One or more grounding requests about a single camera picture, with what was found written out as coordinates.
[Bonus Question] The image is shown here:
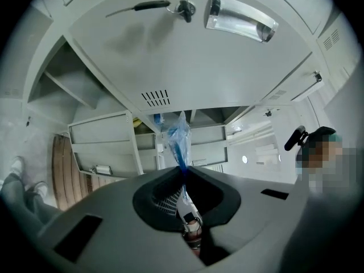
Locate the open grey cabinet door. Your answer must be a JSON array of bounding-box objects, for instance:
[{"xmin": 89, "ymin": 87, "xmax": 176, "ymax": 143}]
[
  {"xmin": 67, "ymin": 111, "xmax": 144, "ymax": 179},
  {"xmin": 189, "ymin": 125, "xmax": 229, "ymax": 168}
]

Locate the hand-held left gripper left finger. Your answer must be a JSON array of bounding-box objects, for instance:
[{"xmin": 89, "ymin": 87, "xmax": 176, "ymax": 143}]
[{"xmin": 38, "ymin": 166, "xmax": 205, "ymax": 273}]

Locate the person's face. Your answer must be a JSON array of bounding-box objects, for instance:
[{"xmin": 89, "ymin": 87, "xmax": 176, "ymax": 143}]
[{"xmin": 295, "ymin": 126, "xmax": 364, "ymax": 198}]

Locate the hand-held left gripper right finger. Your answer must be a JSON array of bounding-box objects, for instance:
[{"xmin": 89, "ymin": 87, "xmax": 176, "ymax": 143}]
[{"xmin": 183, "ymin": 167, "xmax": 311, "ymax": 270}]

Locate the person's right leg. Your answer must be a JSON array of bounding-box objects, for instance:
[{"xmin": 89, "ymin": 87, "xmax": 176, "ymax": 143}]
[{"xmin": 16, "ymin": 191, "xmax": 65, "ymax": 233}]

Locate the person's left white shoe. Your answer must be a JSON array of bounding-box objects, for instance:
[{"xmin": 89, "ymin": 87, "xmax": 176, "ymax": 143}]
[{"xmin": 10, "ymin": 155, "xmax": 26, "ymax": 176}]

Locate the person's white shoe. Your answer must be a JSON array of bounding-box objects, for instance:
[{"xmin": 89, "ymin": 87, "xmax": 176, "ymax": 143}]
[
  {"xmin": 30, "ymin": 180, "xmax": 48, "ymax": 197},
  {"xmin": 10, "ymin": 155, "xmax": 26, "ymax": 176}
]

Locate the person's leg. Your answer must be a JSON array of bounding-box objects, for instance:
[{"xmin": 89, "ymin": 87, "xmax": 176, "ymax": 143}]
[
  {"xmin": 0, "ymin": 172, "xmax": 26, "ymax": 198},
  {"xmin": 16, "ymin": 191, "xmax": 65, "ymax": 233}
]

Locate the chrome recessed door handle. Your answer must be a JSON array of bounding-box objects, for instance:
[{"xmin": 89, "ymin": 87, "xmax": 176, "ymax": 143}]
[{"xmin": 205, "ymin": 0, "xmax": 279, "ymax": 44}]

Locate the blue plastic bag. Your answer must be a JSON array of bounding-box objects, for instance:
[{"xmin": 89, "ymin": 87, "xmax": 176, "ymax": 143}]
[{"xmin": 166, "ymin": 110, "xmax": 204, "ymax": 255}]

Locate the black head-mounted camera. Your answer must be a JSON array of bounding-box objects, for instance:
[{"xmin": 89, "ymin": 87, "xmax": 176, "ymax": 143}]
[{"xmin": 284, "ymin": 125, "xmax": 338, "ymax": 153}]

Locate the grey metal locker cabinet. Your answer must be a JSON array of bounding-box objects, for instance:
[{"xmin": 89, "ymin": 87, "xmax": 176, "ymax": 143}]
[{"xmin": 22, "ymin": 0, "xmax": 364, "ymax": 181}]

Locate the wooden plank platform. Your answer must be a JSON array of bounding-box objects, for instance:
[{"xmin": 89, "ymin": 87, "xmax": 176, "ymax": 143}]
[{"xmin": 52, "ymin": 134, "xmax": 120, "ymax": 212}]

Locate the person's left leg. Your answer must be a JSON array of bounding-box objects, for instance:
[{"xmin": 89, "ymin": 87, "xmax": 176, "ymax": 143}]
[{"xmin": 0, "ymin": 172, "xmax": 26, "ymax": 198}]

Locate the person's right white shoe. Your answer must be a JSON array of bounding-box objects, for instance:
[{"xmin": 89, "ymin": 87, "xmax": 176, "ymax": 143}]
[{"xmin": 30, "ymin": 180, "xmax": 48, "ymax": 197}]

